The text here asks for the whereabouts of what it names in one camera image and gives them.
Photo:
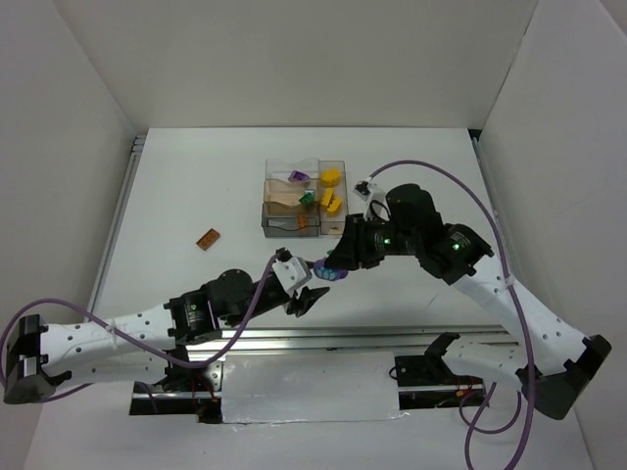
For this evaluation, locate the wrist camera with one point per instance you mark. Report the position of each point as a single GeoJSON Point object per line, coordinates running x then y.
{"type": "Point", "coordinates": [373, 198]}
{"type": "Point", "coordinates": [292, 274]}

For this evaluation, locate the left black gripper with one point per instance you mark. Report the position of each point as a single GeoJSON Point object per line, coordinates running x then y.
{"type": "Point", "coordinates": [294, 304]}

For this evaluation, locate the yellow flower lego piece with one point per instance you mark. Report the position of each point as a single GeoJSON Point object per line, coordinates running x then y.
{"type": "Point", "coordinates": [330, 178]}

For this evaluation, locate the green square lego brick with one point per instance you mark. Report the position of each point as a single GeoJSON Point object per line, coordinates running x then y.
{"type": "Point", "coordinates": [306, 200]}

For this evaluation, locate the clear plastic bin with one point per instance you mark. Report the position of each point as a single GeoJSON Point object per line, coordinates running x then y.
{"type": "Point", "coordinates": [277, 169]}

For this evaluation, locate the tall clear drawer bin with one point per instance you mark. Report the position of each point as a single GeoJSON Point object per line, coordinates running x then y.
{"type": "Point", "coordinates": [334, 226]}

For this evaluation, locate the yellow lego brick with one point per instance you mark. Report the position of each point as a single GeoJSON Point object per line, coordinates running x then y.
{"type": "Point", "coordinates": [327, 198]}
{"type": "Point", "coordinates": [335, 207]}

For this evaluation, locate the grey tinted plastic bin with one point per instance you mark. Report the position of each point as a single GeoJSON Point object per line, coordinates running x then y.
{"type": "Point", "coordinates": [281, 222]}

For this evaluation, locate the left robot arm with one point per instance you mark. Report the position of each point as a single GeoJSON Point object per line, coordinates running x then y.
{"type": "Point", "coordinates": [163, 344]}

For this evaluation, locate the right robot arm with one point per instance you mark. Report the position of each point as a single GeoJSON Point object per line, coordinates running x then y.
{"type": "Point", "coordinates": [553, 362]}

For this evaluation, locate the purple lego brick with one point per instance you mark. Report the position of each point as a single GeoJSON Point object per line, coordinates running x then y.
{"type": "Point", "coordinates": [298, 176]}

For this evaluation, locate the orange lego plate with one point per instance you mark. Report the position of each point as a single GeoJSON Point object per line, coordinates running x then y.
{"type": "Point", "coordinates": [208, 239]}

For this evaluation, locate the purple lotus lego piece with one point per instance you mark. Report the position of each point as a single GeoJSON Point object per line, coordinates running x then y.
{"type": "Point", "coordinates": [321, 271]}

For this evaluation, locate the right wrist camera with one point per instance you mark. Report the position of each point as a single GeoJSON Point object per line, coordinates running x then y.
{"type": "Point", "coordinates": [373, 198]}

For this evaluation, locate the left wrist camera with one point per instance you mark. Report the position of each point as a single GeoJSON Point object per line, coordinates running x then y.
{"type": "Point", "coordinates": [292, 274]}

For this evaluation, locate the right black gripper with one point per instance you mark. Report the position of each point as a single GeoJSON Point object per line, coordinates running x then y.
{"type": "Point", "coordinates": [353, 243]}

